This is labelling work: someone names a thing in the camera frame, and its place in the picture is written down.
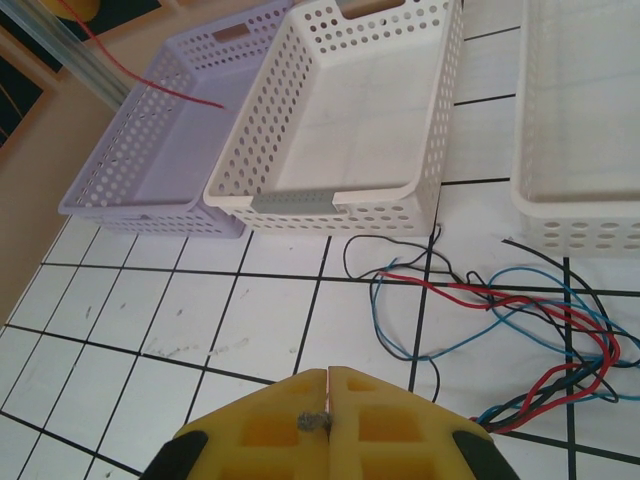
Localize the aluminium frame post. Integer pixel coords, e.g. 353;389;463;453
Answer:
0;0;134;109

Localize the wide white perforated basket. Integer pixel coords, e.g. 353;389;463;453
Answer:
510;0;640;260

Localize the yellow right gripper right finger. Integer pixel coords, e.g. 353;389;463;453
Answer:
328;366;516;480

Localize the thin blue cable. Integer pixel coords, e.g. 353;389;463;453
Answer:
489;267;640;401
369;277;496;362

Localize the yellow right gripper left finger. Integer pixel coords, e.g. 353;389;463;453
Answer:
147;367;331;480

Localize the white basket with grey handles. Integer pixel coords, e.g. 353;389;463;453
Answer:
202;0;466;239

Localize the purple perforated plastic basket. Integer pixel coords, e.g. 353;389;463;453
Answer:
58;0;296;241

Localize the thin black cable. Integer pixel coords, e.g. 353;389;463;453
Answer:
343;224;466;401
502;238;640;401

